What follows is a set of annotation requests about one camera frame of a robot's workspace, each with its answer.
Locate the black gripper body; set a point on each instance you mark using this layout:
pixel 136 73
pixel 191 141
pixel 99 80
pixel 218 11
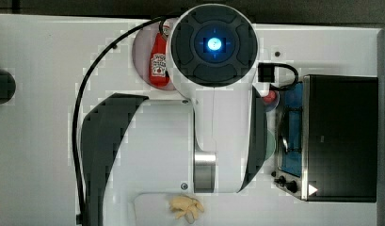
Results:
pixel 266 73

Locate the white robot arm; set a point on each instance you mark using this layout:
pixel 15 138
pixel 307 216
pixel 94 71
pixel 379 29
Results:
pixel 210 138

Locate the red toy fruit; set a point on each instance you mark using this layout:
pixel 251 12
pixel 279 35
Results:
pixel 270 97

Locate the blue bowl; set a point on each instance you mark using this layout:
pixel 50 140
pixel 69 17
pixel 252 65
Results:
pixel 273 105

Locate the green mug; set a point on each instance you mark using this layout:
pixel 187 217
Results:
pixel 270 145

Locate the black toaster oven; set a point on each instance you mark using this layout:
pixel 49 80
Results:
pixel 326 139

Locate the red ketchup bottle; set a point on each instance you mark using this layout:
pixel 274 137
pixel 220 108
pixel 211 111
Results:
pixel 157 66

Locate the grey round plate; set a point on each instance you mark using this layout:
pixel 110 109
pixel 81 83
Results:
pixel 141 52

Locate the peeled banana toy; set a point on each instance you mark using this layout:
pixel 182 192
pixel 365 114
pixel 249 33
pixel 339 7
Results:
pixel 186 207

